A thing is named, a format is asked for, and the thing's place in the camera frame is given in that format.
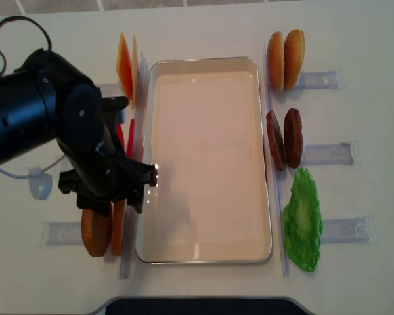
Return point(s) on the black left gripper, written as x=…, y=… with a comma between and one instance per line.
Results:
x=102, y=176

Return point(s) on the bun slice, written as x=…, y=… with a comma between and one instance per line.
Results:
x=294, y=54
x=96, y=231
x=117, y=227
x=275, y=61

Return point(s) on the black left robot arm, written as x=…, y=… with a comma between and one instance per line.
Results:
x=49, y=99

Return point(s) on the inner red tomato slice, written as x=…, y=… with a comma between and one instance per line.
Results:
x=130, y=142

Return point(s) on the red tomato slice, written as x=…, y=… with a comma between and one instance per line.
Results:
x=130, y=142
x=120, y=135

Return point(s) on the outer red tomato slice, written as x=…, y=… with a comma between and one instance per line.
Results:
x=120, y=135

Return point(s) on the outer orange cheese slice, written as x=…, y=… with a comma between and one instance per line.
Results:
x=124, y=68

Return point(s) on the inner brown meat patty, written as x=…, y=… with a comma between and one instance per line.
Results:
x=276, y=143

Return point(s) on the brown meat patty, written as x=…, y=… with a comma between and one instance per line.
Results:
x=293, y=138
x=276, y=143

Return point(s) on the outer brown meat patty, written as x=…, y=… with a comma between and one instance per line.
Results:
x=293, y=138

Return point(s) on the green lettuce leaf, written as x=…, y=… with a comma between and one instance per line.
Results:
x=302, y=222

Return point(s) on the clear holder track, lettuce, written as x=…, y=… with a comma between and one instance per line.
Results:
x=355, y=230

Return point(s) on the white metal tray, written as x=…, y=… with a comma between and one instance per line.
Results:
x=204, y=134

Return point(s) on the clear holder track, left bun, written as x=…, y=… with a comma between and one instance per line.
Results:
x=61, y=234

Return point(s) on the clear holder track, bun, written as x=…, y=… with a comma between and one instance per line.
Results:
x=331, y=79
x=61, y=234

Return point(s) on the black pad at table edge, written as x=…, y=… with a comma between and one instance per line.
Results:
x=203, y=306

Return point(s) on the clear holder track, patty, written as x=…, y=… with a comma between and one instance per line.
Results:
x=343, y=153

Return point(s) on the clear holder track, right bun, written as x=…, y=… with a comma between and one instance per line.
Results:
x=331, y=79

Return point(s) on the left clear long rail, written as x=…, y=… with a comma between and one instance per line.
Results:
x=138, y=113

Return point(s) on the clear long rail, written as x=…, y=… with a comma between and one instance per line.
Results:
x=276, y=181
x=138, y=113

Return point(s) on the right clear long rail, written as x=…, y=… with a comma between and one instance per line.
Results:
x=276, y=181

